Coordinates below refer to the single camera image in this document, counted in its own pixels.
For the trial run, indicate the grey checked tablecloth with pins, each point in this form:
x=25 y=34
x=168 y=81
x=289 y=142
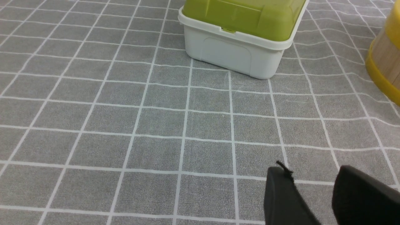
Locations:
x=105 y=120

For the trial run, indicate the green lidded white storage box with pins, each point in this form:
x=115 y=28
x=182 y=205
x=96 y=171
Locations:
x=246 y=36

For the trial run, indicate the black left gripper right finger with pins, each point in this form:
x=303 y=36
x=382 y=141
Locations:
x=359 y=199

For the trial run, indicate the bamboo steamer basket yellow rim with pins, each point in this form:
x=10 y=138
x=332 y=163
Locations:
x=383 y=58

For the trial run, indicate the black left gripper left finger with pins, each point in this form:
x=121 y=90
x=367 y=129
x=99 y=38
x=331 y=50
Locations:
x=283 y=204

